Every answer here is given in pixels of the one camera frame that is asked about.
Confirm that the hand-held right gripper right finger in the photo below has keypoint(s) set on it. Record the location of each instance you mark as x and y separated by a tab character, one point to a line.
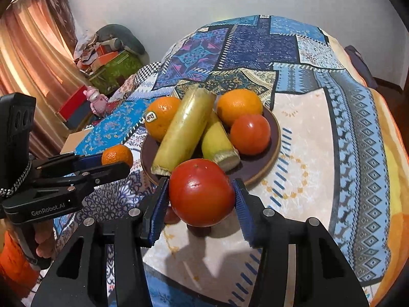
244	211

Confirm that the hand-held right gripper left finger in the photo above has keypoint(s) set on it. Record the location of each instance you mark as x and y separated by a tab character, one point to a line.
159	208

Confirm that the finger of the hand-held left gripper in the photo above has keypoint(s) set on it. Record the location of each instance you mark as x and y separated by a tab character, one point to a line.
91	160
108	172

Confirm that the small mandarin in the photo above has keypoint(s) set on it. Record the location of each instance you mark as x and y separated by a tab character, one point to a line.
117	154

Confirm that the red tomato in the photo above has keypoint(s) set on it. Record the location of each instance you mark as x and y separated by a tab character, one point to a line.
201	195
250	134

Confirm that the purple-brown round plate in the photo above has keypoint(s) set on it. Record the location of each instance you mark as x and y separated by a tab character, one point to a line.
258	163

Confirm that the yellow-green sugarcane piece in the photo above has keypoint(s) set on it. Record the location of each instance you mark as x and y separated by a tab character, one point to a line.
183	131
217	142

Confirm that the orange with sticker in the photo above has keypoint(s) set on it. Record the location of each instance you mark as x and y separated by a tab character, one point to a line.
164	112

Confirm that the person's left hand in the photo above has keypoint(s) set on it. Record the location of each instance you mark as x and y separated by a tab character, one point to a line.
44	239

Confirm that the tan cardboard box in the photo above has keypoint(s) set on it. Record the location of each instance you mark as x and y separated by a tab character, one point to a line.
76	140

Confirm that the red flat box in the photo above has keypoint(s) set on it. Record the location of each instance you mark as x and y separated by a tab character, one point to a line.
72	105

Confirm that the pink toy figure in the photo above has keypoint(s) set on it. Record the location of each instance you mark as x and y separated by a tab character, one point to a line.
96	100

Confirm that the black-white checkered cloth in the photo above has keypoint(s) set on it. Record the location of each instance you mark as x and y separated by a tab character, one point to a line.
145	70

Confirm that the blue patchwork blanket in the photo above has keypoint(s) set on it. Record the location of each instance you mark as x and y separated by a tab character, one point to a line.
319	128

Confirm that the orange striped curtain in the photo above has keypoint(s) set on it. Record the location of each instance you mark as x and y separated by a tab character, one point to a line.
28	54

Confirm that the grey plush toy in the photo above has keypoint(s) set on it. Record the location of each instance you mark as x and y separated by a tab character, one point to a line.
124	36

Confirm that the dark patterned curtain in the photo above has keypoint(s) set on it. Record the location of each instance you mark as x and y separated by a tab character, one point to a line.
60	9

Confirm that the grey backpack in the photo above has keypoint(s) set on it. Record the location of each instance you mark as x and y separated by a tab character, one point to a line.
362	67

